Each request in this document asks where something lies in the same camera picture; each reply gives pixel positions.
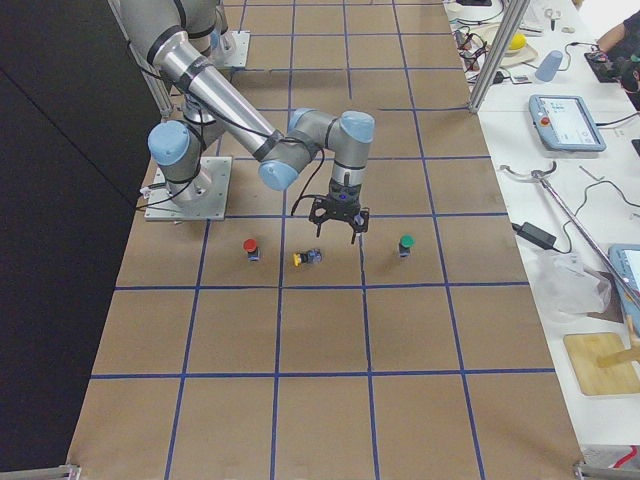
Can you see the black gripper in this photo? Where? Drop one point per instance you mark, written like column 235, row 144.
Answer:
column 333, row 192

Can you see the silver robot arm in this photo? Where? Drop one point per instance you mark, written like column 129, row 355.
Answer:
column 181, row 40
column 148, row 24

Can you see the green push button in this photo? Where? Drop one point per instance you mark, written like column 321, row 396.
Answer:
column 406, row 242

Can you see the red push button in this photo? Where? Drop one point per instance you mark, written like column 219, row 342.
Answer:
column 252, row 250

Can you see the black power adapter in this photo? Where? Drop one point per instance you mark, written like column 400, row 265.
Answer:
column 536, row 236

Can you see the metal reacher stick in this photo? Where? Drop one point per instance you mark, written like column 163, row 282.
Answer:
column 541, row 176

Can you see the beige tray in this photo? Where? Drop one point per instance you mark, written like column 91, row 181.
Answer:
column 484, row 36

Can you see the clear plastic bag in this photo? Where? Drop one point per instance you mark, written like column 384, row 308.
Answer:
column 563, row 282

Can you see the blue teach pendant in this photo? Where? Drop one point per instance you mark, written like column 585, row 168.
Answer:
column 564, row 123
column 625, row 259

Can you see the yellow lemon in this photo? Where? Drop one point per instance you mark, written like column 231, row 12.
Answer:
column 518, row 42

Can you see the blue plastic cup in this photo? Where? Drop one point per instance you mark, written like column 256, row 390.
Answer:
column 549, row 66

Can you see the wooden cutting board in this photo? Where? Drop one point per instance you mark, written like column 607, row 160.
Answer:
column 602, row 365

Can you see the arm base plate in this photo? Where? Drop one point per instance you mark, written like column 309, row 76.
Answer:
column 230, row 50
column 204, row 199

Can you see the aluminium frame post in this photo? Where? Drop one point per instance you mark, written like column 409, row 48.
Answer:
column 510, row 23

